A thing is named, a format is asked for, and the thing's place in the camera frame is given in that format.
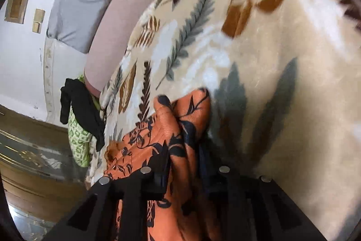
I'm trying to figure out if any beige framed wall panel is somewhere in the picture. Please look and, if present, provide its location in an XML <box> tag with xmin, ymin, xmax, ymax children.
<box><xmin>4</xmin><ymin>0</ymin><xmax>28</xmax><ymax>24</ymax></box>

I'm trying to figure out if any green white patterned pillow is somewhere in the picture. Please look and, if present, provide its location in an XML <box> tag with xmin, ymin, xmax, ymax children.
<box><xmin>67</xmin><ymin>75</ymin><xmax>102</xmax><ymax>169</ymax></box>

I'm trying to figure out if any black garment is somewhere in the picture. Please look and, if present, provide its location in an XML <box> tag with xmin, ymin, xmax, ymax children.
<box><xmin>60</xmin><ymin>78</ymin><xmax>105</xmax><ymax>152</ymax></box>

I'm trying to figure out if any beige wall switch plate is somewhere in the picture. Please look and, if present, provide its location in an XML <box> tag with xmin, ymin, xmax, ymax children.
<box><xmin>32</xmin><ymin>9</ymin><xmax>45</xmax><ymax>34</ymax></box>

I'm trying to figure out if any pink bolster cushion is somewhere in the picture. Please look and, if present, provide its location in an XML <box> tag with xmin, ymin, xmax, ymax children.
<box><xmin>84</xmin><ymin>0</ymin><xmax>153</xmax><ymax>97</ymax></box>

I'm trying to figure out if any cream leaf-print fleece blanket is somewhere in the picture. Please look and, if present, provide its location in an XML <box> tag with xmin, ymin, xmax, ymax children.
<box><xmin>86</xmin><ymin>0</ymin><xmax>360</xmax><ymax>240</ymax></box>

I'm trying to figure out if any orange black floral shirt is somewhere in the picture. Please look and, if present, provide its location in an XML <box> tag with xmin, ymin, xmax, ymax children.
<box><xmin>103</xmin><ymin>87</ymin><xmax>223</xmax><ymax>241</ymax></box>

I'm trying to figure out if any person's left hand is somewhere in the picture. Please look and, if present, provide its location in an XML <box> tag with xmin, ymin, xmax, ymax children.
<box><xmin>104</xmin><ymin>95</ymin><xmax>186</xmax><ymax>179</ymax></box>

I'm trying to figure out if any wooden glass-panel wardrobe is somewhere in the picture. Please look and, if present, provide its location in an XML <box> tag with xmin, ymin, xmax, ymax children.
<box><xmin>0</xmin><ymin>103</ymin><xmax>94</xmax><ymax>241</ymax></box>

